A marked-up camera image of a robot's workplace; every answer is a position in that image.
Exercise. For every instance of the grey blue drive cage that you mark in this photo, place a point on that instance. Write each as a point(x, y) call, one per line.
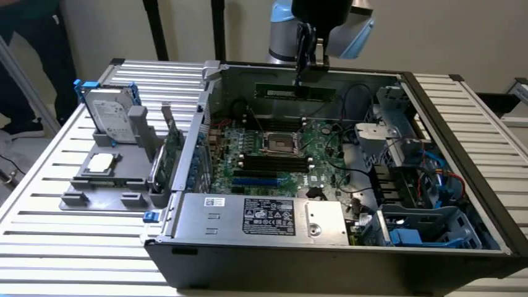
point(428, 226)

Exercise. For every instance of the silver CPU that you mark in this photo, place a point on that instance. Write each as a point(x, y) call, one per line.
point(100, 162)

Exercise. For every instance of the black RAM slot bank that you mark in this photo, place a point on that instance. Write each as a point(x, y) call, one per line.
point(272, 123)
point(273, 162)

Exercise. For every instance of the blue expansion slot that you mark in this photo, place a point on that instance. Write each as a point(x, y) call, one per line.
point(253, 182)

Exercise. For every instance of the green graphics card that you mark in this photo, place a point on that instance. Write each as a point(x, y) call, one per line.
point(169, 148)

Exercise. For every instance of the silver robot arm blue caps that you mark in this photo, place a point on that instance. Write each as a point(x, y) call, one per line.
point(284, 34)

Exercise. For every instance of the CPU socket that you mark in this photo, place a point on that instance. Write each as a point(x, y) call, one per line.
point(281, 142)

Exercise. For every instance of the grey fan shroud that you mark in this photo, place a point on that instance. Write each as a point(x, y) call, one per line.
point(369, 134)

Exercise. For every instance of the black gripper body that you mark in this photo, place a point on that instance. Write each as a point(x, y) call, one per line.
point(321, 10)

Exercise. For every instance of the grey parts rack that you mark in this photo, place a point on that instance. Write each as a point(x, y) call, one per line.
point(136, 191)

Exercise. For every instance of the green RAM stick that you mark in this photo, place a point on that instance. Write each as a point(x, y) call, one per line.
point(276, 92)

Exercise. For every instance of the black stand leg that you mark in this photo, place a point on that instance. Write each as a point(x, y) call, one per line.
point(158, 31)
point(218, 31)

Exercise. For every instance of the black open PC case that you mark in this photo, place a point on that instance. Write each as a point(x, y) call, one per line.
point(329, 266)

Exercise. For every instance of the hard disk in blue bracket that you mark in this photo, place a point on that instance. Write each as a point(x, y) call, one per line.
point(109, 114)

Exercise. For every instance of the blue case latch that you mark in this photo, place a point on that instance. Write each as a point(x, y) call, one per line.
point(150, 216)

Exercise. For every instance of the grey power supply unit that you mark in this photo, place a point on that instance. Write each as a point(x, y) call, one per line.
point(230, 219)

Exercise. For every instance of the green motherboard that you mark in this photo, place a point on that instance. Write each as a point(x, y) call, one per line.
point(321, 154)

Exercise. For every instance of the person in dark clothes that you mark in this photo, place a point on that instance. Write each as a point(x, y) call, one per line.
point(37, 62)

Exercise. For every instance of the grey metal disk bay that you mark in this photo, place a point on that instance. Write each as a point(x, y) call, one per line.
point(392, 108)

